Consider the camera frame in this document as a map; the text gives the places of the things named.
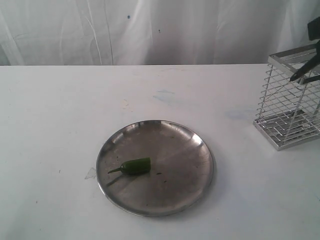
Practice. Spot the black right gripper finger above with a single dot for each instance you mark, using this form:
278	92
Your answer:
313	28

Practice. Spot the black handled knife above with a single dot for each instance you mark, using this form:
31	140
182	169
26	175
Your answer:
308	66

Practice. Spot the green chili pepper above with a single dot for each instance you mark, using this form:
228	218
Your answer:
134	167

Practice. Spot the round steel plate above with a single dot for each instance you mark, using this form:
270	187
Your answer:
182	168

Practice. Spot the white backdrop curtain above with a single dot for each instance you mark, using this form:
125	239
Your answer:
151	32

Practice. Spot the wire metal utensil rack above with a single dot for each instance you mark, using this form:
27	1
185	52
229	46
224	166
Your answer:
288	113

